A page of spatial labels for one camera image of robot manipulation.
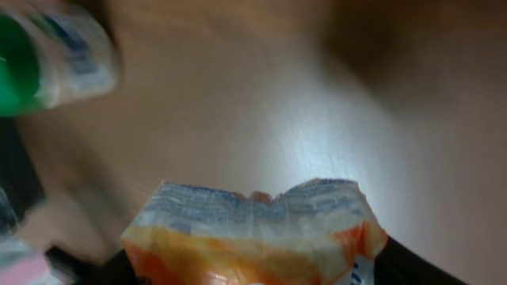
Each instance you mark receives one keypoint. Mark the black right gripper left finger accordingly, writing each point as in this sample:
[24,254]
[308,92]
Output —
[76,271]

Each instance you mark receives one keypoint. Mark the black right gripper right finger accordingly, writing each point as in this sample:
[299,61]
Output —
[397,265]

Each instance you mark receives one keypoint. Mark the orange small carton box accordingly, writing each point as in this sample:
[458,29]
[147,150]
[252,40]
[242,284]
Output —
[319,232]

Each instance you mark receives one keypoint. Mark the green lid jar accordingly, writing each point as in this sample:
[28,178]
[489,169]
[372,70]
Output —
[52,55]

